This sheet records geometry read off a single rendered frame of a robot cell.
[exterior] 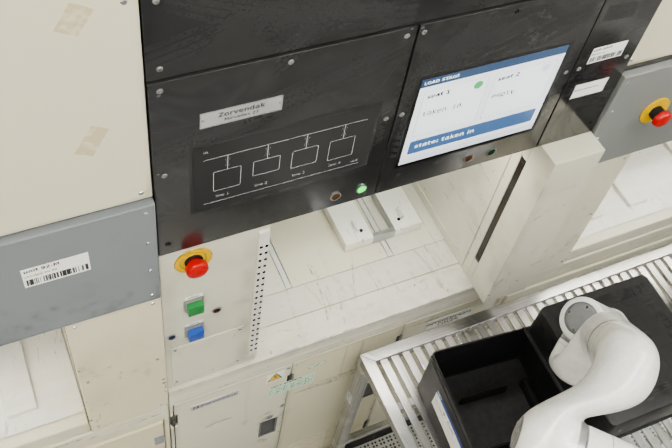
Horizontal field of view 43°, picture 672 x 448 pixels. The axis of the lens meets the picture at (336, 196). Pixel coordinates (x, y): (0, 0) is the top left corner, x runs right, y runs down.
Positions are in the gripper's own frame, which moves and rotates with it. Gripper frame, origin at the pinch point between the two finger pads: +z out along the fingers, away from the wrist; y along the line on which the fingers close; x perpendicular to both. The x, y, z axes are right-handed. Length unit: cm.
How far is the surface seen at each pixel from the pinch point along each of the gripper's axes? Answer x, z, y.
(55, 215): 39, -110, 30
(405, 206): 28, -3, 57
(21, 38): 15, -133, 30
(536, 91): -19, -51, 31
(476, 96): -12, -63, 31
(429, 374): 39.9, -10.1, 14.9
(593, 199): -9.9, 4.5, 32.5
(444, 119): -5, -64, 31
